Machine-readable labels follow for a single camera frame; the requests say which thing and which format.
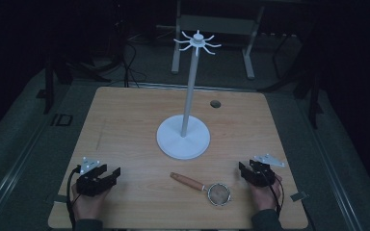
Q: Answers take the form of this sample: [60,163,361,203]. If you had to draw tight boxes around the person's left hand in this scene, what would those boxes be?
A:
[71,183,112,222]

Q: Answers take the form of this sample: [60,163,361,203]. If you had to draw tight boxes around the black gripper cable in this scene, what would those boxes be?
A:
[66,165,82,231]
[259,168,285,219]

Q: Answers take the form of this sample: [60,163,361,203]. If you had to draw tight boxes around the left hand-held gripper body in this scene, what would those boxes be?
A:
[75,156,117,197]

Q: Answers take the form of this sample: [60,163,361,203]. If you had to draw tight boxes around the strainer with wooden handle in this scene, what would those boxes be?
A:
[169,171,232,207]

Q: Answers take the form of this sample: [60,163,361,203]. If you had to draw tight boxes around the white hook rack stand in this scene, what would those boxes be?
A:
[155,29,223,161]

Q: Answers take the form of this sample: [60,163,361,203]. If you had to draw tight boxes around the black floor cables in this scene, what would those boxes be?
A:
[73,38,148,90]

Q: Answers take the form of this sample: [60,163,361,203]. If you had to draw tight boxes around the grey table frame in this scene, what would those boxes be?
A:
[171,0,267,81]

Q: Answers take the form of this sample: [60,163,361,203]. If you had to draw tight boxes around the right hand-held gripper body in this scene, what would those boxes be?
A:
[247,153,286,189]

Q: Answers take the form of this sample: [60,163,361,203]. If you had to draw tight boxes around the black metal stand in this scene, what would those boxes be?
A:
[293,18,325,130]
[36,54,75,116]

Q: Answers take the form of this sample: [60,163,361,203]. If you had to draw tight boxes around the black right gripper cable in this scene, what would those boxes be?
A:
[259,168,285,219]

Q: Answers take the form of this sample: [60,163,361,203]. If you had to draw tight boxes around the person's right hand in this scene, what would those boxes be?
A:
[249,174,284,213]

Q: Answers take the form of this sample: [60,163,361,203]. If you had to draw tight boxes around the grey tape strip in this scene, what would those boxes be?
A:
[289,191,310,203]
[45,193,69,205]

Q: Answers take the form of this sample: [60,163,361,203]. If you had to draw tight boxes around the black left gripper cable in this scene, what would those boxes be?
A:
[66,165,82,231]

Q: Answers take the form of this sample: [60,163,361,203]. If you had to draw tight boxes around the black rectangular floor bracket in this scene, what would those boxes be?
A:
[50,113,74,127]

